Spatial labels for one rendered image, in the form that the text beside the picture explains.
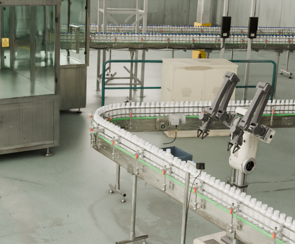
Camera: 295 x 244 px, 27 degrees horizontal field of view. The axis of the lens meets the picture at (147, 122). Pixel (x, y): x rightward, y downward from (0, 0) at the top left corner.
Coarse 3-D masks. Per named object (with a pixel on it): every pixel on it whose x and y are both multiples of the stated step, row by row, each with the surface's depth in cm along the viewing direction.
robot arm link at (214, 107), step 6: (228, 78) 546; (234, 78) 547; (222, 84) 549; (228, 84) 549; (222, 90) 547; (216, 96) 549; (222, 96) 549; (216, 102) 546; (210, 108) 550; (216, 108) 547; (210, 114) 547
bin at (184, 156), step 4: (160, 148) 618; (164, 148) 621; (168, 148) 624; (172, 148) 626; (176, 148) 626; (172, 152) 628; (176, 152) 626; (180, 152) 620; (184, 152) 614; (188, 152) 609; (176, 156) 627; (180, 156) 620; (184, 156) 597; (188, 156) 600; (184, 160) 599
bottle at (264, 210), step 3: (264, 204) 437; (264, 207) 434; (261, 210) 436; (264, 210) 435; (264, 213) 434; (261, 216) 436; (264, 216) 435; (261, 219) 436; (264, 219) 436; (264, 222) 436; (261, 225) 437
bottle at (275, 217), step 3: (276, 210) 428; (276, 213) 425; (273, 216) 426; (276, 216) 425; (279, 216) 427; (276, 219) 425; (273, 222) 426; (273, 225) 427; (276, 225) 426; (273, 228) 427; (270, 231) 430
